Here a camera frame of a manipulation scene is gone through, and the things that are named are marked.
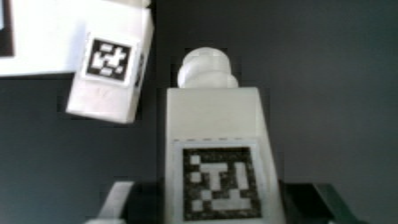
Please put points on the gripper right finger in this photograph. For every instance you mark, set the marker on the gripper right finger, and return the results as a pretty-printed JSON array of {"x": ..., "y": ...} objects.
[{"x": 316, "y": 205}]

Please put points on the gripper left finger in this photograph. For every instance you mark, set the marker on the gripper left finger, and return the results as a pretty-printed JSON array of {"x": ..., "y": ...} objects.
[{"x": 131, "y": 204}]

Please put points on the white table leg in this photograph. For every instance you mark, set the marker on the white table leg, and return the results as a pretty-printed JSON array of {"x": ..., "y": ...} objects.
[
  {"x": 109, "y": 77},
  {"x": 221, "y": 178}
]

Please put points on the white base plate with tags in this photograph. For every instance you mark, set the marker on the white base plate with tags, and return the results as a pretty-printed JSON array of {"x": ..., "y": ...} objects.
[{"x": 49, "y": 36}]

